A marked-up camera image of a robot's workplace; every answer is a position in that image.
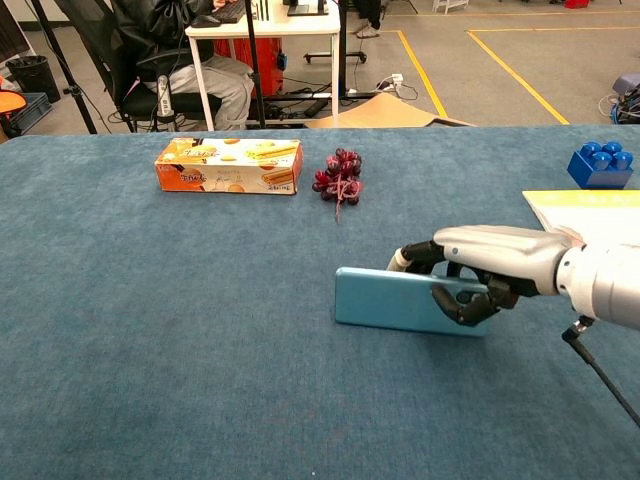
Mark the seated person in black jacket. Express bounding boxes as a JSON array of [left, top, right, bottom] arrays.
[[112, 0, 256, 132]]

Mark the black rolling stand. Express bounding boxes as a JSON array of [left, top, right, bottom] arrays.
[[303, 0, 369, 99]]

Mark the black tripod stand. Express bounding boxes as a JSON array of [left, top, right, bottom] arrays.
[[29, 0, 99, 135]]

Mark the white yellow booklet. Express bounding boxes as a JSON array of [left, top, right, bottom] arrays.
[[522, 188, 640, 247]]

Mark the white desk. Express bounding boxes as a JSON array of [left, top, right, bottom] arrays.
[[184, 0, 342, 132]]

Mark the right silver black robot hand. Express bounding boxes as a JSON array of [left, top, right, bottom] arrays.
[[384, 224, 574, 328]]

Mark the blue plastic crate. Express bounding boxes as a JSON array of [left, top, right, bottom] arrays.
[[9, 92, 54, 136]]

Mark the blue tablecloth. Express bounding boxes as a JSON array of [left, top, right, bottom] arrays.
[[0, 124, 640, 480]]

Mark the bundle of blue white cables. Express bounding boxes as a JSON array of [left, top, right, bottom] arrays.
[[597, 87, 640, 126]]

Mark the black trash bin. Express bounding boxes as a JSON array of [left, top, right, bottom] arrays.
[[5, 54, 62, 104]]

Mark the blue toy building brick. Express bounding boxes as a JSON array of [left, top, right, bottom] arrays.
[[566, 141, 635, 190]]

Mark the blue smartphone with black screen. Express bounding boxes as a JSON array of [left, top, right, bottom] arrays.
[[333, 266, 494, 338]]

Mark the black office chair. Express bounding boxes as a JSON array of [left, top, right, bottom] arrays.
[[54, 0, 224, 134]]

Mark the black keyboard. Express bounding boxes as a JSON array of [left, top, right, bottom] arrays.
[[212, 0, 248, 25]]

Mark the red cabinet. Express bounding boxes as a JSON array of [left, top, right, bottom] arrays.
[[214, 36, 287, 99]]

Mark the orange biscuit box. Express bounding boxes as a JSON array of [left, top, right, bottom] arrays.
[[154, 137, 305, 196]]

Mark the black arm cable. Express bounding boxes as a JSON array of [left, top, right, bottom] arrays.
[[560, 317, 640, 427]]

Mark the black vertical pole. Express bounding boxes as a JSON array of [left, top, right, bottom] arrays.
[[243, 0, 269, 129]]

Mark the orange black round object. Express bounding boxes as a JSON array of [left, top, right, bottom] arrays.
[[0, 88, 29, 120]]

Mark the standing person with white shoes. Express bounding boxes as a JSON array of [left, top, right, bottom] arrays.
[[353, 0, 384, 40]]

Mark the bunch of red grapes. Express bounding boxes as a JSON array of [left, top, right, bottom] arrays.
[[312, 147, 364, 224]]

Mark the grey device housing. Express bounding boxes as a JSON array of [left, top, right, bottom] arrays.
[[611, 71, 640, 97]]

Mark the white metal rack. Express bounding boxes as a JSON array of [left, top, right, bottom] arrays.
[[431, 0, 472, 15]]

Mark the brown cardboard sheet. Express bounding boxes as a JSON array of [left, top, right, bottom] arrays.
[[302, 92, 476, 130]]

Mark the black monitor base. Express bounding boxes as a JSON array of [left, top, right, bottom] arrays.
[[286, 0, 331, 18]]

